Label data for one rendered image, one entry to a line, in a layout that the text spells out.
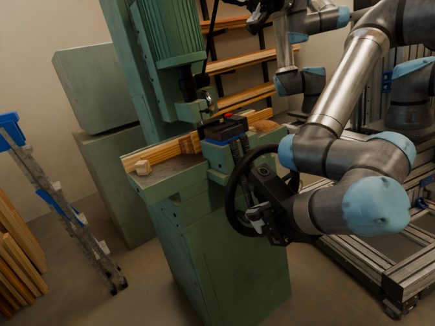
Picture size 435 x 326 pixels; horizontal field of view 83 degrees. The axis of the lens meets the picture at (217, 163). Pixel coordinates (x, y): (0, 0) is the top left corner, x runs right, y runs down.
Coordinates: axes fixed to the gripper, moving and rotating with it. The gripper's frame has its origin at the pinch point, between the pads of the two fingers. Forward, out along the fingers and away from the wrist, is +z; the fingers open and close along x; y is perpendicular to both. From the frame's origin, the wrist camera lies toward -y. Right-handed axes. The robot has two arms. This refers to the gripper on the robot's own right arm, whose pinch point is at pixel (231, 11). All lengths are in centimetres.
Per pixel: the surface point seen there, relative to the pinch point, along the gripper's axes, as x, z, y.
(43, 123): -157, 77, -188
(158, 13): -5.0, 23.4, -0.6
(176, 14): -2.0, 19.1, 0.1
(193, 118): 16.2, 20.4, -25.9
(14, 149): -30, 81, -67
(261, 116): 19.8, -14.0, -35.9
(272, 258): 71, 4, -71
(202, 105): 14.1, 15.8, -23.3
